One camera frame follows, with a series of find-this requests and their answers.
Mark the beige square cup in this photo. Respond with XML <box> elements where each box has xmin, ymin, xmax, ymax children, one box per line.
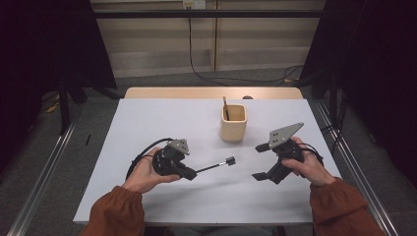
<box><xmin>219</xmin><ymin>103</ymin><xmax>248</xmax><ymax>143</ymax></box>

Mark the left hand-held gripper cable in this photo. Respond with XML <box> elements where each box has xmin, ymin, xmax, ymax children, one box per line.
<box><xmin>125</xmin><ymin>137</ymin><xmax>175</xmax><ymax>181</ymax></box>

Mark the dark brush with gold ferrule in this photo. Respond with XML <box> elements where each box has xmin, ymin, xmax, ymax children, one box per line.
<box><xmin>222</xmin><ymin>95</ymin><xmax>230</xmax><ymax>121</ymax></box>

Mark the person's right hand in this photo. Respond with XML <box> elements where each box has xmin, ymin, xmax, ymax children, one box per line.
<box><xmin>280</xmin><ymin>136</ymin><xmax>328</xmax><ymax>188</ymax></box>

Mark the white wall outlet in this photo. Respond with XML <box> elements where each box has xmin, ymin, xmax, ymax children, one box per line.
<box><xmin>182</xmin><ymin>0</ymin><xmax>207</xmax><ymax>10</ymax></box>

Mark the person's left hand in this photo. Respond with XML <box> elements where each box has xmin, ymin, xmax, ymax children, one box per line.
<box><xmin>121</xmin><ymin>147</ymin><xmax>181</xmax><ymax>195</ymax></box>

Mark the light wooden table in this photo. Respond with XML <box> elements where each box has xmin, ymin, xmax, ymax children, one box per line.
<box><xmin>123</xmin><ymin>86</ymin><xmax>304</xmax><ymax>100</ymax></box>

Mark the white table sheet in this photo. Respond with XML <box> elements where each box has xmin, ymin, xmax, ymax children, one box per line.
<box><xmin>72</xmin><ymin>97</ymin><xmax>346</xmax><ymax>226</ymax></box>

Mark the black metal stand post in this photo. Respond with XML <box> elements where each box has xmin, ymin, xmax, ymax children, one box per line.
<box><xmin>58</xmin><ymin>78</ymin><xmax>72</xmax><ymax>136</ymax></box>

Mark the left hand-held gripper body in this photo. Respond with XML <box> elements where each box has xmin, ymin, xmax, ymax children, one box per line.
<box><xmin>151</xmin><ymin>139</ymin><xmax>191</xmax><ymax>180</ymax></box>

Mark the aluminium floor rail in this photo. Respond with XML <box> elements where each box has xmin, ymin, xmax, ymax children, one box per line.
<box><xmin>6</xmin><ymin>107</ymin><xmax>87</xmax><ymax>236</ymax></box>
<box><xmin>314</xmin><ymin>101</ymin><xmax>399</xmax><ymax>236</ymax></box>

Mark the thin black brush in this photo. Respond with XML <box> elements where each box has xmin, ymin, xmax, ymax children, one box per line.
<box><xmin>195</xmin><ymin>155</ymin><xmax>237</xmax><ymax>174</ymax></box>

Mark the black horizontal bar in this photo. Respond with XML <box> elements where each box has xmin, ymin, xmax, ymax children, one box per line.
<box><xmin>92</xmin><ymin>9</ymin><xmax>326</xmax><ymax>19</ymax></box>

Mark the hand-held gripper cable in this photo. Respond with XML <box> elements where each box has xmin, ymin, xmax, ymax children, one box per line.
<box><xmin>125</xmin><ymin>137</ymin><xmax>175</xmax><ymax>181</ymax></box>
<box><xmin>296</xmin><ymin>143</ymin><xmax>325</xmax><ymax>166</ymax></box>

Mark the right hand-held gripper cable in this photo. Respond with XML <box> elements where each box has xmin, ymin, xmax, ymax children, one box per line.
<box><xmin>296</xmin><ymin>143</ymin><xmax>325</xmax><ymax>166</ymax></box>

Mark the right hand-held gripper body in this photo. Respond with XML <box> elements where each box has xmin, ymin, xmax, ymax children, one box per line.
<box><xmin>267</xmin><ymin>122</ymin><xmax>306</xmax><ymax>185</ymax></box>

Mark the black wall cable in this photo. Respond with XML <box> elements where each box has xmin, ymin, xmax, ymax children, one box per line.
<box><xmin>188</xmin><ymin>8</ymin><xmax>306</xmax><ymax>84</ymax></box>

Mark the black curtain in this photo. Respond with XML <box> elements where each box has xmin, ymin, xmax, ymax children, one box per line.
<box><xmin>0</xmin><ymin>0</ymin><xmax>117</xmax><ymax>171</ymax></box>
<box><xmin>299</xmin><ymin>0</ymin><xmax>417</xmax><ymax>188</ymax></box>

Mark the vertical wall trim strip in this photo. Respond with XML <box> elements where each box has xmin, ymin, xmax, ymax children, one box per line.
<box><xmin>212</xmin><ymin>0</ymin><xmax>219</xmax><ymax>72</ymax></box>

